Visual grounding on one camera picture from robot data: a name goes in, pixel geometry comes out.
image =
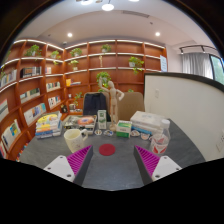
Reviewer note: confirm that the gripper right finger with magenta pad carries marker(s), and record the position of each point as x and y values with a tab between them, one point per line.
153	167

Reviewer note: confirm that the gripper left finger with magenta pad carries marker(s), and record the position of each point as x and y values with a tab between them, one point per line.
73	167

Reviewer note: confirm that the white ceramic mug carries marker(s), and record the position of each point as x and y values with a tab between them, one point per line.
75	139

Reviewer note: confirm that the red round coaster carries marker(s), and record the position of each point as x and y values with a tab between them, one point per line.
107	149

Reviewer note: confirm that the clear tray with items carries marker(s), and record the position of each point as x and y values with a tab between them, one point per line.
80	122

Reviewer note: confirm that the green white box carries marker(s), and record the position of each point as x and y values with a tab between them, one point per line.
123	128

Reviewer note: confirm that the stack of colourful books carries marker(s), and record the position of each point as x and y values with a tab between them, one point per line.
49	125

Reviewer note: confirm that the tall white green carton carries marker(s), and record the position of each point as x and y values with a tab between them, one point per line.
102	119

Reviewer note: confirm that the tan chair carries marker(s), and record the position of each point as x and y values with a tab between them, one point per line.
131	102

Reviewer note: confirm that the wooden artist mannequin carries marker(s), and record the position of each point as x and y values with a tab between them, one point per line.
115	96

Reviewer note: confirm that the potted plant centre shelf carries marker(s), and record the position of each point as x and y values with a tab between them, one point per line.
103	78

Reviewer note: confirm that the potted plant shelf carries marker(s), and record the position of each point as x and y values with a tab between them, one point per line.
136	64
103	78

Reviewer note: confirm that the potted plant right shelf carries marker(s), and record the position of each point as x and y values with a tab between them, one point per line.
136	64

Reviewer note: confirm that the white window curtain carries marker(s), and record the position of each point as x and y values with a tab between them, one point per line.
197	64

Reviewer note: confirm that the potted plant top left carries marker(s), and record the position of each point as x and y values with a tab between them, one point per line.
34	50

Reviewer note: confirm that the white partition wall panel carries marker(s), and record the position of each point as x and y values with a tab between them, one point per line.
194	103

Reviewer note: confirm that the wooden bookshelf wall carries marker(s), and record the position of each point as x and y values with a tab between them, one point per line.
59	77

